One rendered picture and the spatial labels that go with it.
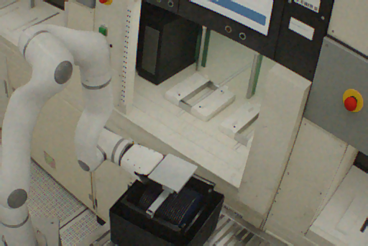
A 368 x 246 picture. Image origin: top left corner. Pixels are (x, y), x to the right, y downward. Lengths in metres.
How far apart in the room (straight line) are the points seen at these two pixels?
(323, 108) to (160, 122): 0.78
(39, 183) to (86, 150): 1.47
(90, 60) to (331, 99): 0.66
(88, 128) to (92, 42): 0.28
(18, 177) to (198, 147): 0.82
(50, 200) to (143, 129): 1.05
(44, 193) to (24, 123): 1.61
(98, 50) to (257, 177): 0.65
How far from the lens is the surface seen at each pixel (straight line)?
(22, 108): 1.22
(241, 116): 1.97
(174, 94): 2.02
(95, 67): 1.29
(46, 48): 1.15
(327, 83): 1.32
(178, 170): 1.44
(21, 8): 2.89
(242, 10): 1.38
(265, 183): 1.57
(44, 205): 2.76
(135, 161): 1.46
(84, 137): 1.42
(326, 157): 1.45
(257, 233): 1.75
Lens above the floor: 2.11
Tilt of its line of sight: 40 degrees down
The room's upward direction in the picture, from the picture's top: 8 degrees clockwise
